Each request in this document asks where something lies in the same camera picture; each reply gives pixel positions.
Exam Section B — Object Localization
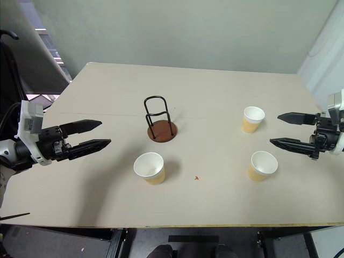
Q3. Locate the dark rounded shape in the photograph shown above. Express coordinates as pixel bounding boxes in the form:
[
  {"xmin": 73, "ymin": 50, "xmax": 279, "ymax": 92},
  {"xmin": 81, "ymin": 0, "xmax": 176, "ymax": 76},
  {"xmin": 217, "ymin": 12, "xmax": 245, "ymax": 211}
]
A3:
[{"xmin": 146, "ymin": 243, "xmax": 174, "ymax": 258}]

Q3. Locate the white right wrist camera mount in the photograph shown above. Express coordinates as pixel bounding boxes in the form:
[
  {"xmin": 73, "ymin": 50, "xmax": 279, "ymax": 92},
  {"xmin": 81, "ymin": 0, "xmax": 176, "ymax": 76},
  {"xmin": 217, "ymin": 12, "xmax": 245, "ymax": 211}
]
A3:
[{"xmin": 326, "ymin": 89, "xmax": 344, "ymax": 156}]

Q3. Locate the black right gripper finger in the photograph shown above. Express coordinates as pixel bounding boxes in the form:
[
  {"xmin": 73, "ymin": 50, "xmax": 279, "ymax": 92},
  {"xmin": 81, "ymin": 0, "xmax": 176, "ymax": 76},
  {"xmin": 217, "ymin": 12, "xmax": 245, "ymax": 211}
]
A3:
[
  {"xmin": 277, "ymin": 112, "xmax": 318, "ymax": 126},
  {"xmin": 269, "ymin": 137, "xmax": 317, "ymax": 156}
]

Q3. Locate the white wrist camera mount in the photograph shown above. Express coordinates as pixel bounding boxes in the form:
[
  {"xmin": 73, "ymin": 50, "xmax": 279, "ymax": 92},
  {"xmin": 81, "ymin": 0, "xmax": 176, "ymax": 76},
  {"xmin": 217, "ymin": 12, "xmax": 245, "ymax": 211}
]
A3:
[
  {"xmin": 326, "ymin": 89, "xmax": 344, "ymax": 156},
  {"xmin": 13, "ymin": 99, "xmax": 52, "ymax": 166}
]

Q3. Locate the tan paper cup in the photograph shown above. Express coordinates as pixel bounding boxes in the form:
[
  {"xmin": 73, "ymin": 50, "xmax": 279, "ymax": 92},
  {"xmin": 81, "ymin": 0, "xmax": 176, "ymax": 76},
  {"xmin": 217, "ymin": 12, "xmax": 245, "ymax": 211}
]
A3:
[
  {"xmin": 240, "ymin": 106, "xmax": 266, "ymax": 134},
  {"xmin": 133, "ymin": 152, "xmax": 166, "ymax": 186},
  {"xmin": 247, "ymin": 150, "xmax": 278, "ymax": 183}
]

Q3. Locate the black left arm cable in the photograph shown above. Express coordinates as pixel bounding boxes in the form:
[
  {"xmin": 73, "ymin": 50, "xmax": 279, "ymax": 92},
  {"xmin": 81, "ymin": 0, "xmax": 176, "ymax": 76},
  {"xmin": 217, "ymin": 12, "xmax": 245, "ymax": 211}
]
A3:
[{"xmin": 0, "ymin": 103, "xmax": 23, "ymax": 140}]

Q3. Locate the thin black rod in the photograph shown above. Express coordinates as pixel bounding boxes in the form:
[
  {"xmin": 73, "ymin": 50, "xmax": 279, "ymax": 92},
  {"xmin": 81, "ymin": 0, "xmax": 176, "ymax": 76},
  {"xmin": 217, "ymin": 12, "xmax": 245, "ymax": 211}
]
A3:
[{"xmin": 0, "ymin": 212, "xmax": 31, "ymax": 220}]

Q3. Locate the black wire cup rack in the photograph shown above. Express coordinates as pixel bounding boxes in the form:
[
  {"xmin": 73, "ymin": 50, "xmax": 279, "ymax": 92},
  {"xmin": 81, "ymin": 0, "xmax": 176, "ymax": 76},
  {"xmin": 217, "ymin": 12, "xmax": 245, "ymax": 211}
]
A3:
[{"xmin": 144, "ymin": 95, "xmax": 179, "ymax": 144}]

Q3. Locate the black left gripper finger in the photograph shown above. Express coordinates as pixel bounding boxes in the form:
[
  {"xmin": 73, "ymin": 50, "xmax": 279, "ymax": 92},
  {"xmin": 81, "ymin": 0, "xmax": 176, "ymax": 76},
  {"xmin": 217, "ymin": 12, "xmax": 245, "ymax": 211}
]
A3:
[
  {"xmin": 59, "ymin": 119, "xmax": 103, "ymax": 137},
  {"xmin": 65, "ymin": 139, "xmax": 112, "ymax": 161}
]

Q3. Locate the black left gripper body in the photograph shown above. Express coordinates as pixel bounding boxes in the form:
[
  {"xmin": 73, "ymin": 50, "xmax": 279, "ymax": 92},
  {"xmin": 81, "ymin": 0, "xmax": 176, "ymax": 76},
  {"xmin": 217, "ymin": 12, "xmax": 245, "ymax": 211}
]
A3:
[{"xmin": 35, "ymin": 125, "xmax": 74, "ymax": 162}]

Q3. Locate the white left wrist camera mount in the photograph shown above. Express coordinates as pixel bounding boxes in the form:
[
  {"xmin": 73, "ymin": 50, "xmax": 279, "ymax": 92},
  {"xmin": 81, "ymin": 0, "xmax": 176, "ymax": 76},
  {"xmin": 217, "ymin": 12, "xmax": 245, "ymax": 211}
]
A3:
[{"xmin": 13, "ymin": 99, "xmax": 52, "ymax": 166}]

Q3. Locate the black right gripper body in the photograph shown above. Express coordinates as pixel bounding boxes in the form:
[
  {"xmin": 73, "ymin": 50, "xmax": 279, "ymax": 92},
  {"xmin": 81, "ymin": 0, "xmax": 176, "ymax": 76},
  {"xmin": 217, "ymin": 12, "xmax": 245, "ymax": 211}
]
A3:
[{"xmin": 309, "ymin": 112, "xmax": 341, "ymax": 162}]

